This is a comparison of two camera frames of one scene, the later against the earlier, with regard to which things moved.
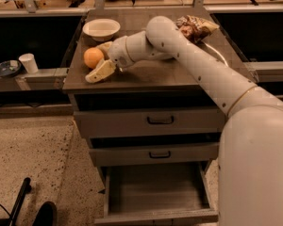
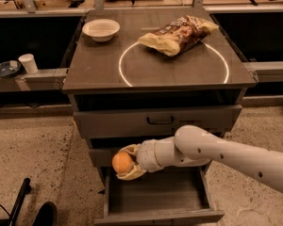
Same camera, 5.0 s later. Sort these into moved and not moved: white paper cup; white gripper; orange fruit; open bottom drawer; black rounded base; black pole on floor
Moved: orange fruit; white gripper
Not moved: black rounded base; open bottom drawer; white paper cup; black pole on floor
